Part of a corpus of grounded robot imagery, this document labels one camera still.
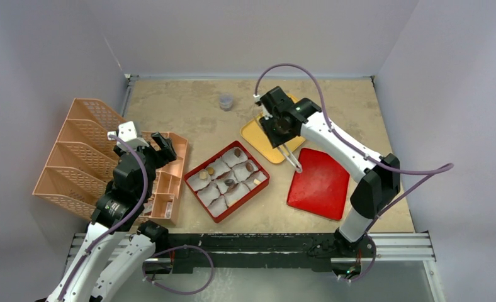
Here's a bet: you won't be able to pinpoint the black metal base rail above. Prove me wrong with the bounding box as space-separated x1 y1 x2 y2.
142 233 435 277

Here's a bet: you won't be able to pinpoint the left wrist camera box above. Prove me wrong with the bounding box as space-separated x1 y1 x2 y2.
107 121 147 152

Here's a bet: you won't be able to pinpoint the small clear plastic jar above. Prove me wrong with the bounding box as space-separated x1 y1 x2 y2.
218 94 234 111

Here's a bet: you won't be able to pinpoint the red box lid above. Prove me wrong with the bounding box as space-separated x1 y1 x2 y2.
286 148 350 221

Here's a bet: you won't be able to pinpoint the red compartment chocolate box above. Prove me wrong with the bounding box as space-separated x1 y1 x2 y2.
183 141 271 223

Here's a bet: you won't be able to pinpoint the yellow plastic tray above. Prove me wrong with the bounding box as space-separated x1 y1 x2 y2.
240 104 305 164

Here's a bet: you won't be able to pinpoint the metal serving tongs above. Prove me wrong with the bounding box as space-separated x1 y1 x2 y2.
278 144 303 173

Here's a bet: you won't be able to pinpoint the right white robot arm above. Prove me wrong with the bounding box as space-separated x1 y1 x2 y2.
256 86 400 256

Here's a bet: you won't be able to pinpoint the dark chocolate at tray bottom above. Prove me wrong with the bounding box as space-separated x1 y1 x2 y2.
245 162 254 172

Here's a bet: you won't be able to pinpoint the dark round chocolate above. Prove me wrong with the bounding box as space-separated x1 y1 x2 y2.
224 179 235 187

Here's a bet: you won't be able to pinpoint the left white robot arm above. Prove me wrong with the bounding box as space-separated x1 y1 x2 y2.
46 130 177 301

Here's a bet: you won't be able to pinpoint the pink plastic file rack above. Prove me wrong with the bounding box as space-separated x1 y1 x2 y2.
32 98 189 227

